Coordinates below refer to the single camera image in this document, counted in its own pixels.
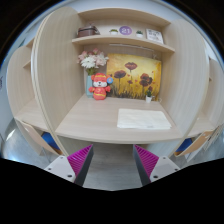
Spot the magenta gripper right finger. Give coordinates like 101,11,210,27
133,145,180,186

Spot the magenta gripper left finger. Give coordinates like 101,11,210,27
45,145,94,186

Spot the white folded towel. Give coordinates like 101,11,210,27
117,109,172,130

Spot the left wooden chair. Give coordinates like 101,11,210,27
21,121,62,155

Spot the wooden chair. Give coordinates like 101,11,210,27
174,124,224,157
21,121,62,155

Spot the right wooden chair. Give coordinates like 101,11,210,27
174,124,224,157

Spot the small potted plant on desk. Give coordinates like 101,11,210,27
145,90,153,103

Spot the red plush toy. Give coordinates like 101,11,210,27
88,73,111,100

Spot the wooden desk shelf unit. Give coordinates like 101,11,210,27
7,7,224,155

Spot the poppy flower painting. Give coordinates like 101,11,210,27
106,53,162,100

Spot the flower bouquet in blue vase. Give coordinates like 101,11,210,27
77,48,108,98

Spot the white framed picture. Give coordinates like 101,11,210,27
146,29,164,44

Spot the small plant right on shelf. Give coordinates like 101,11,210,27
136,30,143,38

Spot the small plant on shelf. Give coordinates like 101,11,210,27
109,29,118,35
136,30,143,38

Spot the dark brown box on shelf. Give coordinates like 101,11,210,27
77,26,100,38

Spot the purple round number sign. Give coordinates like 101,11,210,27
119,26,132,35

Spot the small plant left on shelf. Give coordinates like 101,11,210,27
109,29,118,35

